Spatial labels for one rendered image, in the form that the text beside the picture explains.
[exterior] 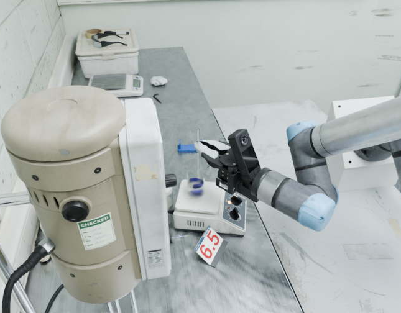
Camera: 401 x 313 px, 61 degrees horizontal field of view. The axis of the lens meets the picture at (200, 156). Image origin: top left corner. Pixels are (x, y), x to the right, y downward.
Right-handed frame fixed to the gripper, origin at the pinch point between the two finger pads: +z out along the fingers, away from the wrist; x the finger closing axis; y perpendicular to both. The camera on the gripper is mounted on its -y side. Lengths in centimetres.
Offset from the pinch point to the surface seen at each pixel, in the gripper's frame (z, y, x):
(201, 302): -19.6, 26.1, -20.6
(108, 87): 81, 21, 26
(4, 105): 48, -4, -27
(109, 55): 96, 13, 39
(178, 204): 0.7, 17.1, -7.7
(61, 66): 105, 14, 18
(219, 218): -9.4, 19.4, -2.4
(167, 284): -10.2, 26.0, -22.7
